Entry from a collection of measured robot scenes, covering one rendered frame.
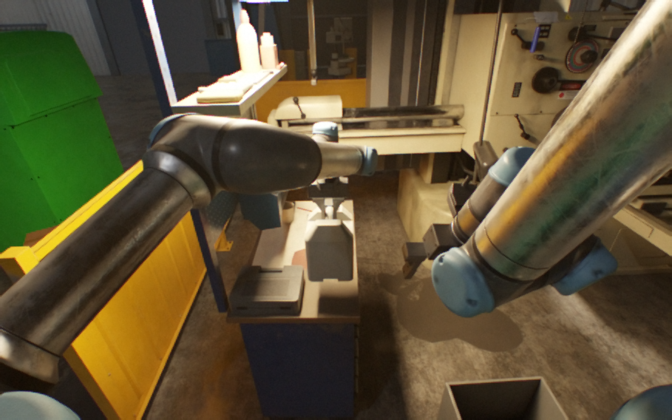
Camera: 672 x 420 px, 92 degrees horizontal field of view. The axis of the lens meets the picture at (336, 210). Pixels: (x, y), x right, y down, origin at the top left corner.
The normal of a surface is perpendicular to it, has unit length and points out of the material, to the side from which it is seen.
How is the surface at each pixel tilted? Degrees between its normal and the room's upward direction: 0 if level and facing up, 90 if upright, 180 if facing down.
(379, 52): 90
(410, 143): 90
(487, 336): 0
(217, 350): 0
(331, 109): 90
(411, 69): 90
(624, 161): 104
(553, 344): 0
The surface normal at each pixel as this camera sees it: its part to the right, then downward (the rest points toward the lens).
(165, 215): 0.89, 0.07
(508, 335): -0.02, -0.86
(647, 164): -0.18, 0.74
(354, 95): 0.04, 0.50
